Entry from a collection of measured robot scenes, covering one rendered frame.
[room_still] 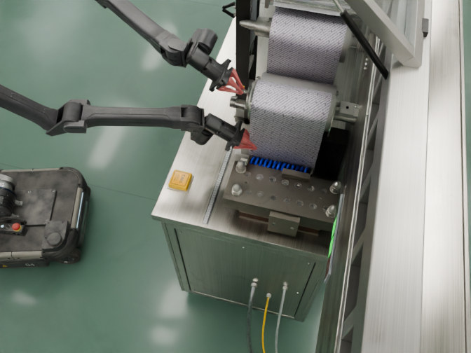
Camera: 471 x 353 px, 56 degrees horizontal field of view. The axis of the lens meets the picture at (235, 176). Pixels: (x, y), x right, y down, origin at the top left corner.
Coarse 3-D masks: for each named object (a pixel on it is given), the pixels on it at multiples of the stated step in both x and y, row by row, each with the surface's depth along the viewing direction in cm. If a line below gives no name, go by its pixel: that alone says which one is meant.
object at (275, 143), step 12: (252, 132) 147; (264, 132) 145; (276, 132) 144; (288, 132) 142; (300, 132) 141; (264, 144) 151; (276, 144) 149; (288, 144) 147; (300, 144) 146; (312, 144) 144; (252, 156) 158; (264, 156) 156; (276, 156) 154; (288, 156) 153; (300, 156) 151; (312, 156) 149
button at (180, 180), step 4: (176, 172) 166; (180, 172) 166; (184, 172) 166; (188, 172) 166; (172, 176) 165; (176, 176) 165; (180, 176) 165; (184, 176) 165; (188, 176) 165; (172, 180) 164; (176, 180) 164; (180, 180) 164; (184, 180) 164; (188, 180) 164; (168, 184) 164; (172, 184) 163; (176, 184) 163; (180, 184) 163; (184, 184) 163; (188, 184) 164; (176, 188) 165; (180, 188) 164; (184, 188) 163
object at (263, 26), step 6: (258, 18) 147; (264, 18) 147; (270, 18) 148; (258, 24) 146; (264, 24) 146; (270, 24) 146; (258, 30) 147; (264, 30) 147; (270, 30) 146; (264, 36) 149
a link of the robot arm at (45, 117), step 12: (0, 84) 131; (0, 96) 129; (12, 96) 132; (24, 96) 136; (12, 108) 134; (24, 108) 134; (36, 108) 137; (48, 108) 141; (60, 108) 143; (72, 108) 140; (36, 120) 140; (48, 120) 140; (60, 120) 147; (72, 120) 138; (48, 132) 143; (60, 132) 144
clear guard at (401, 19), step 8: (376, 0) 90; (384, 0) 92; (392, 0) 95; (400, 0) 98; (408, 0) 101; (384, 8) 91; (392, 8) 94; (400, 8) 97; (408, 8) 99; (392, 16) 93; (400, 16) 95; (408, 16) 98; (400, 24) 94; (408, 24) 97; (408, 32) 96
